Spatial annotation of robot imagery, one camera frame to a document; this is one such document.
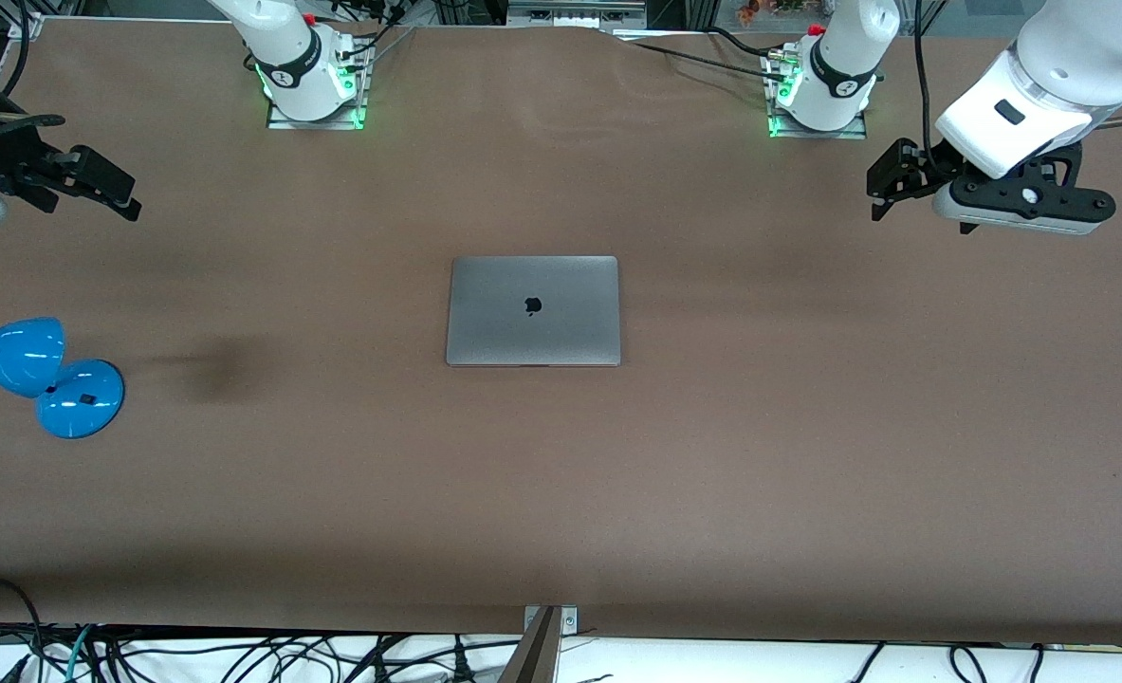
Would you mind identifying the grey aluminium laptop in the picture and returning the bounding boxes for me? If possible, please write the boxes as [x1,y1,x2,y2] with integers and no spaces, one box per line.
[446,254,621,368]

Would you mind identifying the orange background clutter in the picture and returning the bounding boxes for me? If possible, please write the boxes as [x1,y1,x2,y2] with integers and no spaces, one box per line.
[736,0,808,25]

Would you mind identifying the blue desk lamp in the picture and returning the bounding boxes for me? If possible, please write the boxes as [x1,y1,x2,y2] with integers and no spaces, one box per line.
[0,317,127,440]

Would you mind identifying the brown table cover cloth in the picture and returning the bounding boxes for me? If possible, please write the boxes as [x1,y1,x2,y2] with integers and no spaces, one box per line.
[0,19,1122,646]

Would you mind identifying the grey metal socket box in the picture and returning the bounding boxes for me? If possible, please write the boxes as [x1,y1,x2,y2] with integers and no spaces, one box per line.
[506,0,649,29]

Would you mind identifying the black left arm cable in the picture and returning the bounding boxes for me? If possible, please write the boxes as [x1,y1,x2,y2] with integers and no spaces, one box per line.
[914,0,938,164]

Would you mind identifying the long black table cable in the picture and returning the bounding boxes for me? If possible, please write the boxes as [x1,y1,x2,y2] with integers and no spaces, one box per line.
[617,36,789,77]

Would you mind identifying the black base power cable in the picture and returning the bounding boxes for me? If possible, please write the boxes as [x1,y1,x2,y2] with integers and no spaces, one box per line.
[333,0,419,63]

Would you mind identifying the teal floor cable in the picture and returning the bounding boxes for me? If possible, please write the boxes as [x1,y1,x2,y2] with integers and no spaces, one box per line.
[65,624,97,683]

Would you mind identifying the tangled black floor cables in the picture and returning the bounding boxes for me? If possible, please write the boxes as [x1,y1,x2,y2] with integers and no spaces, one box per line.
[96,631,524,683]

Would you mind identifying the small metal table bracket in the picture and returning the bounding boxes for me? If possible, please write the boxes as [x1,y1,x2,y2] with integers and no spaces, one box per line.
[524,605,579,635]

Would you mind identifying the dark metal camera pole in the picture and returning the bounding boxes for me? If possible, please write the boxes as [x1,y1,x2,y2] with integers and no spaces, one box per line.
[497,607,563,683]

